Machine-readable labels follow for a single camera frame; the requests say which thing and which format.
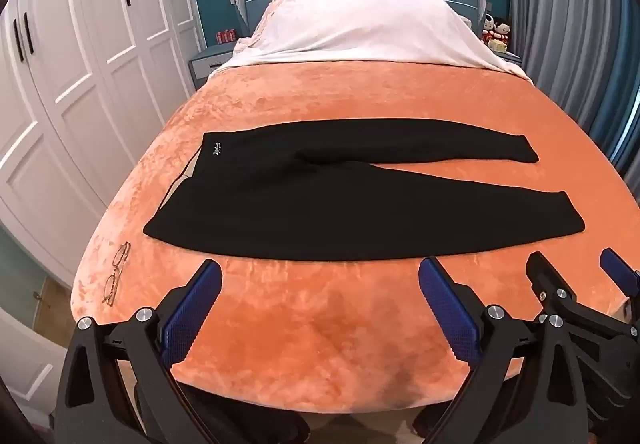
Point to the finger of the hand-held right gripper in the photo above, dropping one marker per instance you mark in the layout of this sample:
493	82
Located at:
547	276
619	271

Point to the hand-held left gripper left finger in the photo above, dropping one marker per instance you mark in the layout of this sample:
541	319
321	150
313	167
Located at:
192	309

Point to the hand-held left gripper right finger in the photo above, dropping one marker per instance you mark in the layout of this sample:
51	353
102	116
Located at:
447	309

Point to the black pants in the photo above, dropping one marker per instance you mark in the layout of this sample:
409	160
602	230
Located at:
300	214

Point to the thin-framed eyeglasses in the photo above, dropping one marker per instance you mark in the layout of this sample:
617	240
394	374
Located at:
111	285

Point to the orange plush blanket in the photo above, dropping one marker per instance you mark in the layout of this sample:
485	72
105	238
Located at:
325	324

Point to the white panelled cabinet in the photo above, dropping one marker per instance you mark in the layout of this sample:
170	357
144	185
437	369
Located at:
30	364

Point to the small yellow box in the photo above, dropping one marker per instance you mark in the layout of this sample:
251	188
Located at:
497	44

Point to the blue-grey nightstand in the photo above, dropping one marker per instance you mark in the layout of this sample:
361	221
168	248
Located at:
205	66

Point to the red and white doll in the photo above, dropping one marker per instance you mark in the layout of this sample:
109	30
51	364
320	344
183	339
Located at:
489	26
503	29

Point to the grey curtain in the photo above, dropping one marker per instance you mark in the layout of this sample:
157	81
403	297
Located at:
565	23

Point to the white panelled wardrobe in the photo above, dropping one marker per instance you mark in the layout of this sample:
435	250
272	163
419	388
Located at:
75	73

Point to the white bed cover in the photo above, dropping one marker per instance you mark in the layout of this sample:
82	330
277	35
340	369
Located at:
360	23

